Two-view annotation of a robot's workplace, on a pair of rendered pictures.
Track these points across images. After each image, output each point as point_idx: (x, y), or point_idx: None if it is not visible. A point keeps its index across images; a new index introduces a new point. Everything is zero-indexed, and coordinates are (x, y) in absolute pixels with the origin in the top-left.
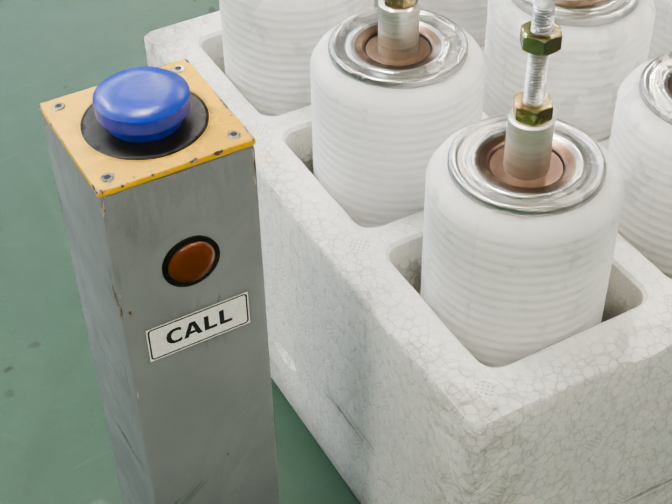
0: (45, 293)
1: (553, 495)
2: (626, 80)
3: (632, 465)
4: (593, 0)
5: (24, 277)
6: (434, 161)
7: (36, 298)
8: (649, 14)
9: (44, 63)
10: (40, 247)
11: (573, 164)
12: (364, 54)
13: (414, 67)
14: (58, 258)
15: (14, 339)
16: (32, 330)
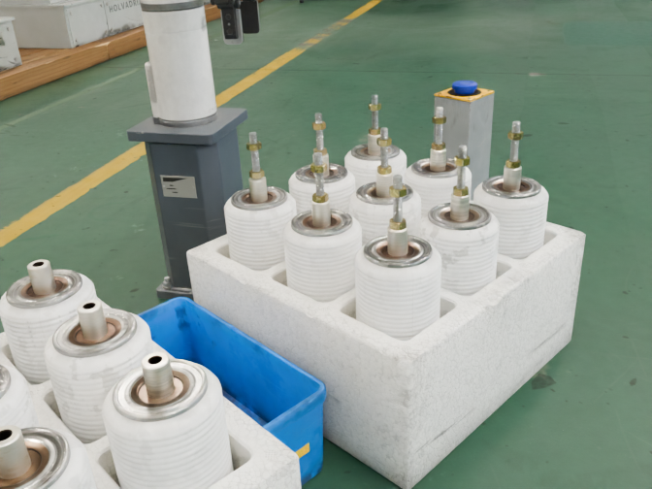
0: (595, 309)
1: None
2: (352, 177)
3: None
4: (374, 192)
5: (611, 312)
6: (404, 152)
7: (596, 308)
8: (350, 196)
9: None
10: (621, 324)
11: (361, 152)
12: (446, 163)
13: (426, 163)
14: (607, 322)
15: (584, 294)
16: (582, 298)
